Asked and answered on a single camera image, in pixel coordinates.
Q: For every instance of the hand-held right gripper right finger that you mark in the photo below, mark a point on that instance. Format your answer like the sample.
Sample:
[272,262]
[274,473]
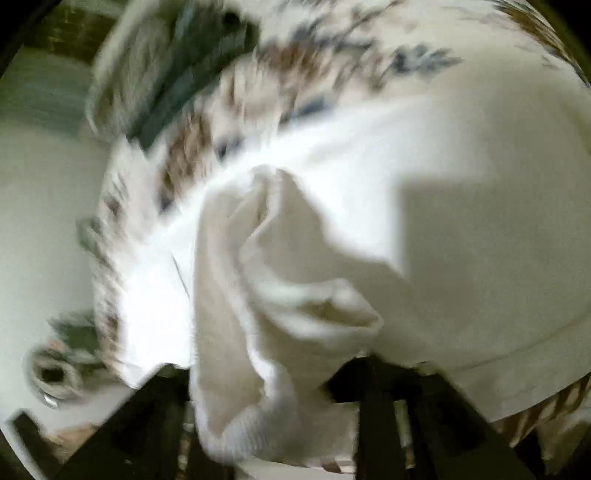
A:
[388,415]

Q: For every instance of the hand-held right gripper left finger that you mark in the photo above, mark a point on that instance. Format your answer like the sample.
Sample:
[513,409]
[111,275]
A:
[159,415]

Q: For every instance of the white pants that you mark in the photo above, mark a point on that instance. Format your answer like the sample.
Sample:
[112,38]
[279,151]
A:
[351,221]

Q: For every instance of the round slipper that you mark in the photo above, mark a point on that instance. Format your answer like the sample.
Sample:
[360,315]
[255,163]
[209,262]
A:
[53,376]

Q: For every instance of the dark green cloth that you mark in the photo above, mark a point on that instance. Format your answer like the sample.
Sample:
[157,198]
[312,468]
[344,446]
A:
[194,69]

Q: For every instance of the floral printed bed sheet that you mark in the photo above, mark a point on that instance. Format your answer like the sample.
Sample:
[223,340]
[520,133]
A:
[295,60]

